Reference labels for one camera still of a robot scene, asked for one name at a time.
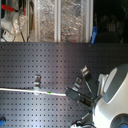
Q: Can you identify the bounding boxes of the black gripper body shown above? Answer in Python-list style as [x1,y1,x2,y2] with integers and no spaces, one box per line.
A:
[66,73,98,106]

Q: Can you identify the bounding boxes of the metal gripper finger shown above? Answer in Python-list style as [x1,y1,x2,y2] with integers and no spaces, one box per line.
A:
[72,77,82,91]
[81,65,89,76]

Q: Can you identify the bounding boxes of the white cable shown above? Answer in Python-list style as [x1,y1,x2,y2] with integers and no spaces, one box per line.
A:
[0,87,68,98]

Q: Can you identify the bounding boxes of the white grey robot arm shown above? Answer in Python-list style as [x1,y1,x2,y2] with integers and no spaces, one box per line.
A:
[66,64,128,128]

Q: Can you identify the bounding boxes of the black perforated board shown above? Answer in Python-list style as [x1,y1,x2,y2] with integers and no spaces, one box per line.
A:
[0,43,128,128]

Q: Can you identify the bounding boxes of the blue clamp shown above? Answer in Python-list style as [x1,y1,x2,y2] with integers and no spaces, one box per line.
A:
[91,26,98,44]

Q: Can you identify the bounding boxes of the right clear plastic bin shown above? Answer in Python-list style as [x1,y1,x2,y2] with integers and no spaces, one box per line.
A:
[61,0,88,43]

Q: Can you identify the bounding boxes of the clear plastic bin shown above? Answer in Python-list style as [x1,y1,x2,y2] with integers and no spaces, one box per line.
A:
[34,0,55,42]
[61,0,88,43]

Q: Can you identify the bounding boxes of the left clear plastic bin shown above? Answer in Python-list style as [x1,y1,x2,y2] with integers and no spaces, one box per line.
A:
[34,0,55,42]

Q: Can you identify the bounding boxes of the blue object bottom left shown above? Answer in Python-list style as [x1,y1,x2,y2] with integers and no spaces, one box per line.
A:
[0,117,6,127]

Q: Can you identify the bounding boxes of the clear cable clip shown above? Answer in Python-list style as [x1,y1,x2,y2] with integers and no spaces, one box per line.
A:
[34,75,41,95]

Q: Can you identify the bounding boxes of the red handled tool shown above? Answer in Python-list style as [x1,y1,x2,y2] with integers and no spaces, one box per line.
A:
[1,4,25,15]

